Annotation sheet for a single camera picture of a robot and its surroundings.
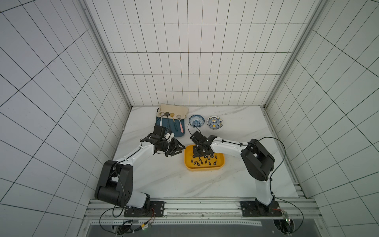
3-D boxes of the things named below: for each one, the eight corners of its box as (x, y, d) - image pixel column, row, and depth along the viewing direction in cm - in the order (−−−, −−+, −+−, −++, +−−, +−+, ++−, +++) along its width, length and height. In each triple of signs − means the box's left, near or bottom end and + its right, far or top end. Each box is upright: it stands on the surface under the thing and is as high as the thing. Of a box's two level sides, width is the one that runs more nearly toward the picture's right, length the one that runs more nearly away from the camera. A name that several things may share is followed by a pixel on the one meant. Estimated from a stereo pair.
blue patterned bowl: (188, 128, 106) (188, 125, 103) (188, 117, 113) (188, 114, 110) (204, 128, 106) (204, 125, 104) (203, 117, 113) (204, 114, 110)
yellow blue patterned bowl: (207, 129, 107) (207, 125, 104) (206, 119, 113) (206, 115, 110) (222, 129, 107) (224, 125, 104) (221, 119, 114) (222, 115, 110)
